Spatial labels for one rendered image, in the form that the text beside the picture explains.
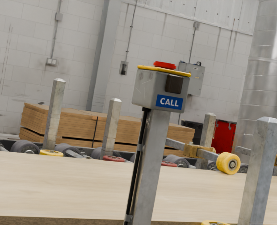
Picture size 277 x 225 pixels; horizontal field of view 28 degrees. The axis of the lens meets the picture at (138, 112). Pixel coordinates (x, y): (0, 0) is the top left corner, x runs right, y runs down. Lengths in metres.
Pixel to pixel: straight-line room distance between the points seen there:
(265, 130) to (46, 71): 7.48
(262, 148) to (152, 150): 0.25
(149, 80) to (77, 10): 7.74
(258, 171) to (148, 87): 0.30
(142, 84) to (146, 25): 8.29
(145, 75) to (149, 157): 0.14
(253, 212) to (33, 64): 7.42
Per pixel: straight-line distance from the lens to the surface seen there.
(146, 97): 0.94
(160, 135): 0.96
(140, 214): 0.98
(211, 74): 10.06
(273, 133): 1.12
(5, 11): 8.27
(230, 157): 2.19
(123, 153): 2.80
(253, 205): 1.13
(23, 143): 2.45
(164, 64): 0.95
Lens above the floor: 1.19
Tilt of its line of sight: 3 degrees down
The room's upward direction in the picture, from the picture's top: 10 degrees clockwise
